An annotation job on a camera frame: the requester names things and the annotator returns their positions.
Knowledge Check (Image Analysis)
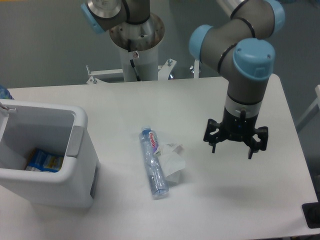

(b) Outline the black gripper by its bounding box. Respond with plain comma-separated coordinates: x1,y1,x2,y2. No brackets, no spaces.
203,108,269,160

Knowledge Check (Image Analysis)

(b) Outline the white push-lid trash can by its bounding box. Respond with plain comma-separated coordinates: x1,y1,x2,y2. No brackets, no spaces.
0,99,100,208

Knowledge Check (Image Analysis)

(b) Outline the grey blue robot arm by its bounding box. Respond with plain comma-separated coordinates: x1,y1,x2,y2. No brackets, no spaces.
81,0,285,156

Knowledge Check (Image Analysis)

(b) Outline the crumpled white tissue paper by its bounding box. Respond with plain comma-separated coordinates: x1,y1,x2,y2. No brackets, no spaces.
154,143,186,186

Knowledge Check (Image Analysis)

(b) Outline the clear plastic water bottle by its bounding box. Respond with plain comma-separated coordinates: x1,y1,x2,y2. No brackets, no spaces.
139,126,169,200

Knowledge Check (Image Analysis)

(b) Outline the black table clamp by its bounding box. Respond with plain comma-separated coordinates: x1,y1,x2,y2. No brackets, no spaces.
302,202,320,229

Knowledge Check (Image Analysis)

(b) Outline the blue yellow package in bin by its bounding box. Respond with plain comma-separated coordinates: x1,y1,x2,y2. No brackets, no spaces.
25,148,64,173

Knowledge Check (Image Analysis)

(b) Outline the blue patterned object left edge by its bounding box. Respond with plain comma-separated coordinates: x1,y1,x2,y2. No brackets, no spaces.
0,85,14,100

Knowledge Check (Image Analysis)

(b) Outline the white frame at right edge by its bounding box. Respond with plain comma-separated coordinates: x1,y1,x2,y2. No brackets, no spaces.
295,84,320,133

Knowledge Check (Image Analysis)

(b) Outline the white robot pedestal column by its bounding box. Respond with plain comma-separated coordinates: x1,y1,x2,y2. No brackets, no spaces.
109,13,166,83

